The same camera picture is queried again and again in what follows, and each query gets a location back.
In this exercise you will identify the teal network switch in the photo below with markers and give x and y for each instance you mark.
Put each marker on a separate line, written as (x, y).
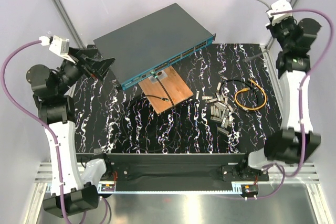
(152, 43)

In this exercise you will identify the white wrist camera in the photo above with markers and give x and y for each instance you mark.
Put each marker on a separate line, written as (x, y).
(57, 45)
(276, 7)

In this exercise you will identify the wooden board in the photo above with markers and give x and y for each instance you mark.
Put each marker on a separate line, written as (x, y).
(174, 85)

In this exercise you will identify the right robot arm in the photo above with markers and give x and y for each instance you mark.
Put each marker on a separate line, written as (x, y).
(295, 141)

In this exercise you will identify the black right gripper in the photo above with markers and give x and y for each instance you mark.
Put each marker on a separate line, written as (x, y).
(271, 27)

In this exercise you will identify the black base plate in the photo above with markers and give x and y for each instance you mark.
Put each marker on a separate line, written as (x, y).
(179, 173)

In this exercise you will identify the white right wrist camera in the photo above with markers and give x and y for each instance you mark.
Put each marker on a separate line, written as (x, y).
(276, 7)

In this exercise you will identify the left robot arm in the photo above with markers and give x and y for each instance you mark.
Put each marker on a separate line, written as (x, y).
(72, 192)

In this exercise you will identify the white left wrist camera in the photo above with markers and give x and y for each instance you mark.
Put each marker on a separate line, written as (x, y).
(57, 45)

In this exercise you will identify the lone silver transceiver module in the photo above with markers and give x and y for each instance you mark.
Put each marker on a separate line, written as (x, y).
(196, 95)

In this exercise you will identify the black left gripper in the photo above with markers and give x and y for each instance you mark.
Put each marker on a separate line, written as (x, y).
(83, 56)

